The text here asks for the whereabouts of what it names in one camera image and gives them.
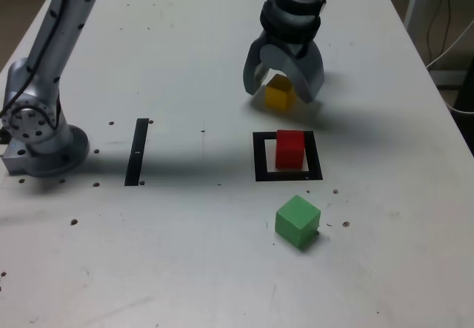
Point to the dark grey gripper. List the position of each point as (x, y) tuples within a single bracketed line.
[(296, 48)]

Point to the yellow cube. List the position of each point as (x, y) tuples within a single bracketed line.
[(277, 98)]

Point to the red cube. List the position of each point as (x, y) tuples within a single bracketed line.
[(289, 154)]

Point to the green cube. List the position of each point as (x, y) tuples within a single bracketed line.
[(296, 222)]

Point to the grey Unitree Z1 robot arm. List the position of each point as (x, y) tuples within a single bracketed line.
[(55, 46)]

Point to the black tape square outline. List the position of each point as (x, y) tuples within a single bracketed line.
[(259, 157)]

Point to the grey box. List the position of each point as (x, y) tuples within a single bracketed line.
[(448, 80)]

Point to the black tape strip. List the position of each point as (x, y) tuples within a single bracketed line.
[(135, 157)]

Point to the white metal post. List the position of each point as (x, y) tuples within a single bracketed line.
[(413, 2)]

